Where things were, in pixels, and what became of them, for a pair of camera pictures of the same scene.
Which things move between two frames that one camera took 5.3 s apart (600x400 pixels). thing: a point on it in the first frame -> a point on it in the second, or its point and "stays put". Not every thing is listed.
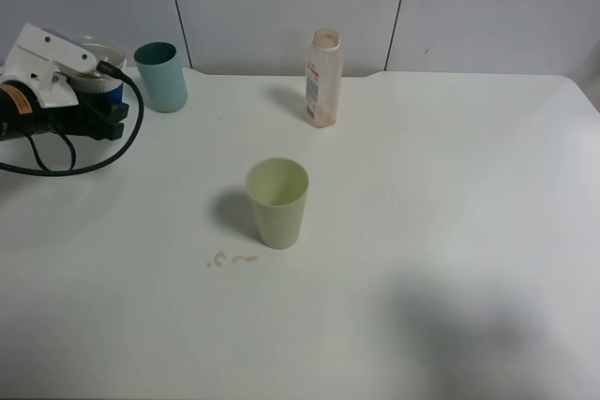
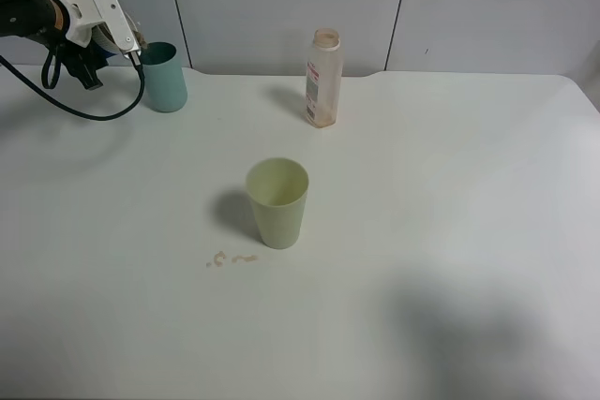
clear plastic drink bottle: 324,79 stays put
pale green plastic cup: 278,188 stays put
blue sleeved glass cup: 97,86 -> 104,44
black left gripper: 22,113 -> 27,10
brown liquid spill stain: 220,254 stays put
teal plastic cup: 164,81 stays put
